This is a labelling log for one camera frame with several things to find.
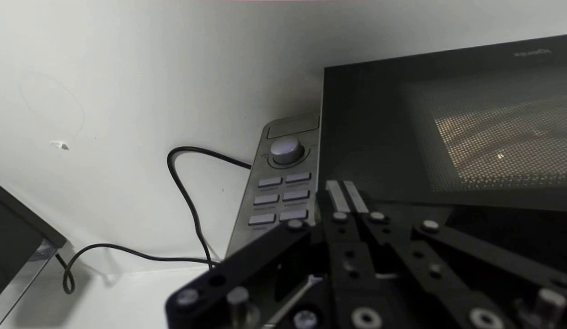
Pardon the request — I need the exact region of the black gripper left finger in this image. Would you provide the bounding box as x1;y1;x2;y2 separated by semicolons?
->
163;179;359;329

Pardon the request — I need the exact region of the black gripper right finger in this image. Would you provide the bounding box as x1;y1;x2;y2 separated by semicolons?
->
344;179;567;329

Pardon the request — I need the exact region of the silver microwave oven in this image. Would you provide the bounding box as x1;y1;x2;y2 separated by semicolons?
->
319;33;567;271

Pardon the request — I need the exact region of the silver microwave oven body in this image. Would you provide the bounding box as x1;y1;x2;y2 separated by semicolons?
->
225;114;326;258

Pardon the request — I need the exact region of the black coffee machine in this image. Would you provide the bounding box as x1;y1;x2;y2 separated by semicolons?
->
0;178;70;313

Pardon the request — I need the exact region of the black coffee machine cable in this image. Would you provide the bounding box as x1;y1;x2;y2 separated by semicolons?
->
53;241;216;296

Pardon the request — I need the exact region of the black microwave power cable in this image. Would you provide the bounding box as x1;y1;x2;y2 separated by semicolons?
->
165;145;255;267

